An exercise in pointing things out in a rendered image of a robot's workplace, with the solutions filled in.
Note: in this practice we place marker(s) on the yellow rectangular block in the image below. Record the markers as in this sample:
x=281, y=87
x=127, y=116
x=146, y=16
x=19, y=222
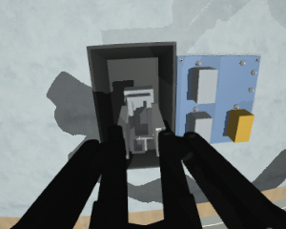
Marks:
x=240, y=125

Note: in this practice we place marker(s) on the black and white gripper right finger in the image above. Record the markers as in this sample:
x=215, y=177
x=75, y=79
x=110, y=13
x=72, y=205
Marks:
x=237, y=201

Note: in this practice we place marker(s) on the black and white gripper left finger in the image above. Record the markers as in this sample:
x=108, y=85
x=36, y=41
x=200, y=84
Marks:
x=61, y=203

